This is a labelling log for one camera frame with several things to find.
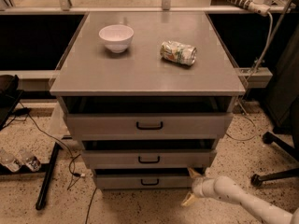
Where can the grey middle drawer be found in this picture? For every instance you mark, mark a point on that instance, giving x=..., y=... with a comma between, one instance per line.
x=156, y=158

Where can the black bag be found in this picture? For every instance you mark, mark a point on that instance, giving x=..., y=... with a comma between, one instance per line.
x=9, y=96

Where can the white power strip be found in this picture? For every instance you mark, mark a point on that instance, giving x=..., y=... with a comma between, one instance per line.
x=255, y=6

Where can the crushed soda can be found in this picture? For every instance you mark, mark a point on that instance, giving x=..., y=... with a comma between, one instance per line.
x=177, y=52

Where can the black metal floor stand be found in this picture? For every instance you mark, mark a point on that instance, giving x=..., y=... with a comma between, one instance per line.
x=46, y=169

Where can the grey top drawer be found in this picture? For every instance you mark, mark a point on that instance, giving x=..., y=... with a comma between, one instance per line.
x=88, y=127

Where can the grey drawer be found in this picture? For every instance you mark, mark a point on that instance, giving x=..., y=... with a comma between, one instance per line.
x=173, y=181
x=156, y=158
x=88, y=127

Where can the clear water bottle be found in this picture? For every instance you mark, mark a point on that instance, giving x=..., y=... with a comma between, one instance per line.
x=30, y=160
x=9, y=161

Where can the right clear water bottle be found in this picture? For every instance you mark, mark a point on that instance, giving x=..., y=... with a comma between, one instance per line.
x=30, y=160

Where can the grey drawer cabinet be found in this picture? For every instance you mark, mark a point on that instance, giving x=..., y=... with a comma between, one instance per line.
x=94, y=80

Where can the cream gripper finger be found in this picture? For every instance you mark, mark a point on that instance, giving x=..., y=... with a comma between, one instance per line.
x=189, y=199
x=193, y=173

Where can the left clear water bottle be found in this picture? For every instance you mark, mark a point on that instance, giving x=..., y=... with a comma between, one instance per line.
x=9, y=161

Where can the white bowl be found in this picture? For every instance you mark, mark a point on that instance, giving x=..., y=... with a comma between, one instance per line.
x=116, y=38

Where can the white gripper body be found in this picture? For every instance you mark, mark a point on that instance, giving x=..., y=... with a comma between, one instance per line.
x=199, y=187

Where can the grey bottom drawer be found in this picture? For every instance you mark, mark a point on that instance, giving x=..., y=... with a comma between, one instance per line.
x=173, y=181

